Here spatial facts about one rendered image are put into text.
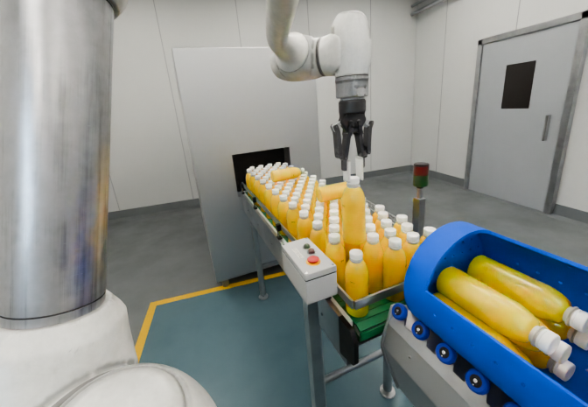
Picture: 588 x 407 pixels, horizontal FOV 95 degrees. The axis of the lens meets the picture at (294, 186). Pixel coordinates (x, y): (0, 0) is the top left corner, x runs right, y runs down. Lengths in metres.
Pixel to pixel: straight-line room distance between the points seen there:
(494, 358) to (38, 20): 0.80
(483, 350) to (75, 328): 0.64
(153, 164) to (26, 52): 4.56
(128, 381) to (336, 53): 0.73
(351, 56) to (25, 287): 0.72
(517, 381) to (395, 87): 5.45
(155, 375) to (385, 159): 5.68
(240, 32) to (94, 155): 4.61
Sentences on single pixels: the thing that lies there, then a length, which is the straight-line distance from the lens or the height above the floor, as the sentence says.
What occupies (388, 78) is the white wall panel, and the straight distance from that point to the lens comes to 5.76.
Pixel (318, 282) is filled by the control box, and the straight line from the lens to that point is 0.81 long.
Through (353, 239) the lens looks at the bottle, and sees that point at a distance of 0.87.
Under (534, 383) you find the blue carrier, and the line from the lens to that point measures 0.64.
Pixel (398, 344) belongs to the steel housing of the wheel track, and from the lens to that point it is 0.93.
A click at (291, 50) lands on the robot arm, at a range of 0.77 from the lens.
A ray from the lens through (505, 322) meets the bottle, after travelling 0.69.
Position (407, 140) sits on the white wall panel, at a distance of 6.08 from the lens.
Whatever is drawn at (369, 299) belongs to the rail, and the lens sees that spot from 0.91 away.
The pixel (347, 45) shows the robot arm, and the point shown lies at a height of 1.68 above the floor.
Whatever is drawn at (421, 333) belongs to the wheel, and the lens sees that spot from 0.85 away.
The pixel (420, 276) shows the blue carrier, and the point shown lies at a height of 1.15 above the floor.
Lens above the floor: 1.55
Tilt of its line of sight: 17 degrees down
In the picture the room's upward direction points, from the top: 5 degrees counter-clockwise
